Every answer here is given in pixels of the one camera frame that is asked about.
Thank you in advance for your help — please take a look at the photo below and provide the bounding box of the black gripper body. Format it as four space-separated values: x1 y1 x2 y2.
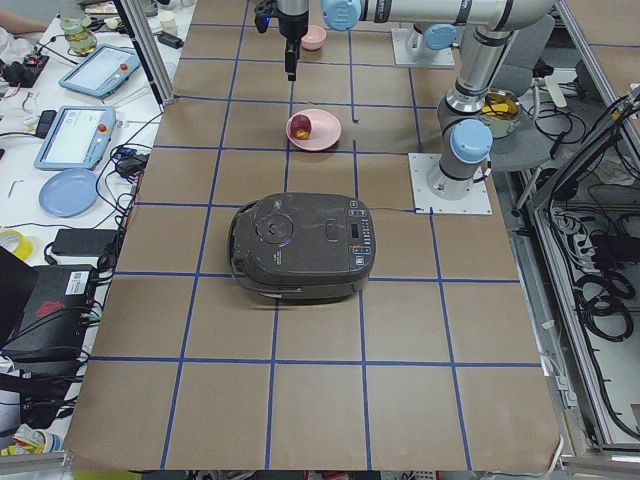
284 37 300 81

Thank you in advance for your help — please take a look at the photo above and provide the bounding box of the pink bowl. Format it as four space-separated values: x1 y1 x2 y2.
301 25 327 51

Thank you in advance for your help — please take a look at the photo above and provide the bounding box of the red apple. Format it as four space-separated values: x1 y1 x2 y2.
289 114 312 140

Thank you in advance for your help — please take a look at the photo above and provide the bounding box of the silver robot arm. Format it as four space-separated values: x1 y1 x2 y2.
320 0 553 131

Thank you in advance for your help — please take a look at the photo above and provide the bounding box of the pink plate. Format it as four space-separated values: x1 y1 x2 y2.
285 108 342 152

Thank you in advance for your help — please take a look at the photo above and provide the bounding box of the light blue plate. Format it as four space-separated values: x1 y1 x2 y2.
38 168 97 218

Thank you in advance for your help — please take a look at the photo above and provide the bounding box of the blue teach pendant far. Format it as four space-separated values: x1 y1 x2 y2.
58 45 141 99

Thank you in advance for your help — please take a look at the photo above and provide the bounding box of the blue teach pendant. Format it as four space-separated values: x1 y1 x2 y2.
33 106 116 171
58 45 141 99

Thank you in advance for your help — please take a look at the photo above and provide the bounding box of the dark grey rice cooker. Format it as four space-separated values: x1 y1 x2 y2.
227 192 376 302

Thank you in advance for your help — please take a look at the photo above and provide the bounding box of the green glass jar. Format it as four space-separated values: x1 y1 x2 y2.
60 17 97 56

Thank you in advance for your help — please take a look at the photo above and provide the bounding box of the yellow filled steel pot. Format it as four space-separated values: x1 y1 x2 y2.
479 90 522 139

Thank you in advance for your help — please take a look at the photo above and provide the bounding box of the blue teach pendant near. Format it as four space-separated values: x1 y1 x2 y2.
33 106 116 171

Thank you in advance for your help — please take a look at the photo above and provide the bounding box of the black power adapter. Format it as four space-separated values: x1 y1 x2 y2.
51 229 116 257

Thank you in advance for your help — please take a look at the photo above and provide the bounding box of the yellow tape roll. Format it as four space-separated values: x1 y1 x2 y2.
0 229 34 261

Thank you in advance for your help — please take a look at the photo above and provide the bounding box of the black laptop computer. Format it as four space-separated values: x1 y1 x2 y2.
1 249 98 363

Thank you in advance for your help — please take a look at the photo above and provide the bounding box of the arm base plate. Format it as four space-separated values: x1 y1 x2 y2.
391 24 457 69
408 153 492 216

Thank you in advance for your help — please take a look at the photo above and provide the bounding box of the aluminium frame post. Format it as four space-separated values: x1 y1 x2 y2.
115 0 175 107

